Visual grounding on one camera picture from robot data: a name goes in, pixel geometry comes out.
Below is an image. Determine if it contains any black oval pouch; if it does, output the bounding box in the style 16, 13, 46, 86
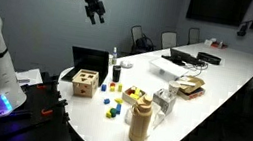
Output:
196, 51, 223, 66

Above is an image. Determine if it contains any black laptop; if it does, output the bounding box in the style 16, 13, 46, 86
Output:
60, 44, 112, 88

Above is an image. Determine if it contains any white cable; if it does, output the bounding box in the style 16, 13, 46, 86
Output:
184, 59, 209, 80

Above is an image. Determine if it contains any green round block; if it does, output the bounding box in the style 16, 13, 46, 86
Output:
108, 107, 118, 118

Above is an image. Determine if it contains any clear plastic storage bin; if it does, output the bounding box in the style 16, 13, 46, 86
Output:
147, 55, 192, 84

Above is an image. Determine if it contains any tan insulated bottle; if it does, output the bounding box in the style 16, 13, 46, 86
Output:
126, 92, 156, 141

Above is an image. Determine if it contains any black camera on pole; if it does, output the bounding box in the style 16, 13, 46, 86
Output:
236, 0, 253, 39

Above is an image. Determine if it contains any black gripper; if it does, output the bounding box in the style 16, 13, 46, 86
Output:
78, 0, 109, 28

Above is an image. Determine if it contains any tall yellow block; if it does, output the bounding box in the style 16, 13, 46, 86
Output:
116, 82, 123, 93

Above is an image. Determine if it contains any black backpack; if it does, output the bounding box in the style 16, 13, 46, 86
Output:
133, 35, 157, 56

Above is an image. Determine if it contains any wooden shape sorter box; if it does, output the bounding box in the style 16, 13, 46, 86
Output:
69, 68, 101, 99

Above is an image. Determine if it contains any black device on stand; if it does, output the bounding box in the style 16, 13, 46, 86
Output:
160, 47, 208, 70

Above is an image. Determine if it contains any flat yellow block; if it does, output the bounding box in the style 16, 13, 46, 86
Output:
114, 97, 124, 105

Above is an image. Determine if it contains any tall blue block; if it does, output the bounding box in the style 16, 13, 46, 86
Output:
114, 102, 122, 115

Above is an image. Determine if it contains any wooden tray of blocks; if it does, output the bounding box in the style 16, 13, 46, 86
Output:
121, 83, 148, 108

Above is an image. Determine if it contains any paper cup with print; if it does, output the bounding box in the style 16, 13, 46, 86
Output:
107, 53, 115, 66

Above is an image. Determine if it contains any orange black clamp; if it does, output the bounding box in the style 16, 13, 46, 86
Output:
36, 82, 48, 91
40, 107, 55, 118

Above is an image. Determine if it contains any grey tissue box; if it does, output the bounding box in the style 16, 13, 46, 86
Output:
150, 87, 178, 117

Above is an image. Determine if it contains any small white box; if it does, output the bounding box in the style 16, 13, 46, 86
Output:
203, 38, 214, 47

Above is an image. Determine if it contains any white paper cup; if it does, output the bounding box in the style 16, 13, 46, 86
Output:
166, 79, 183, 100

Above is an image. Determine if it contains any red flat item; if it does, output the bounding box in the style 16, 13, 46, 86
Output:
210, 41, 229, 51

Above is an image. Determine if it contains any flat colourful box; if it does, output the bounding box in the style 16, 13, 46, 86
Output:
176, 83, 207, 103

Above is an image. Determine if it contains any white board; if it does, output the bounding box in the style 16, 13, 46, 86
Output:
13, 64, 46, 89

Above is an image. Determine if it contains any small spray bottle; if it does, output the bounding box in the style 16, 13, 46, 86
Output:
110, 46, 120, 66

